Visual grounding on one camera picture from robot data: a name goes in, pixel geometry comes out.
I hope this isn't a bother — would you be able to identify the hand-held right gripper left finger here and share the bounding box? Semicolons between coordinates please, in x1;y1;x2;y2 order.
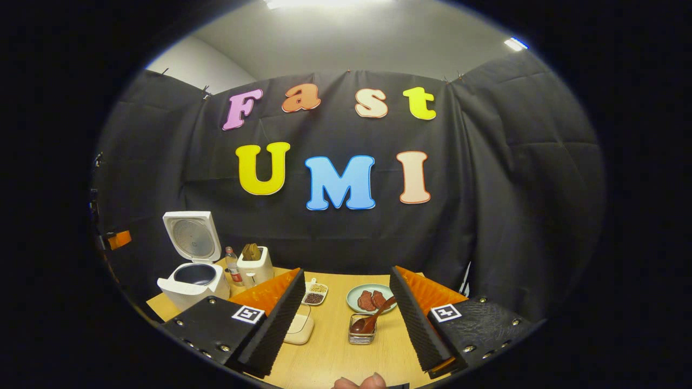
161;267;307;379

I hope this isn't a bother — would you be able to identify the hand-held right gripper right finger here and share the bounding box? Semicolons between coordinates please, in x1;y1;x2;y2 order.
389;265;544;379

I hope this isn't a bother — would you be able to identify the brown wooden spoon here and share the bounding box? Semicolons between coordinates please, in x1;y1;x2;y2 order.
350;296;397;334

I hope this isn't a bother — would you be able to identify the metal wire chopstick holder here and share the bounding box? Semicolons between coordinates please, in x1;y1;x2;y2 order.
348;314;377;345

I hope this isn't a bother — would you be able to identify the white rice cooker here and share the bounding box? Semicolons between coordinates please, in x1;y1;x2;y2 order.
157;211;231;312

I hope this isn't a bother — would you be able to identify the white divided grain dish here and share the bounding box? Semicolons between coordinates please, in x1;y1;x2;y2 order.
302;278;329;306

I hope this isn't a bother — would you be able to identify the white toaster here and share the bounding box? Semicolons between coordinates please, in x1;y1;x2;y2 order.
237;246;275;289

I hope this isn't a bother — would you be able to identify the clear plastic bottle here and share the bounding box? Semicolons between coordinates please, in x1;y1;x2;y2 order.
225;246;244;287

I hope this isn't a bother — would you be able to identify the pale green plate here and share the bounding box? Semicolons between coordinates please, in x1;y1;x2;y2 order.
346;284;398;314

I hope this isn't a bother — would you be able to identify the black backdrop cloth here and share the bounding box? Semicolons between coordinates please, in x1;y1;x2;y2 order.
92;51;606;325

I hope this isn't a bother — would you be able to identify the large ceiling light panel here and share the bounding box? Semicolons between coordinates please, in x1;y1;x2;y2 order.
265;0;392;10

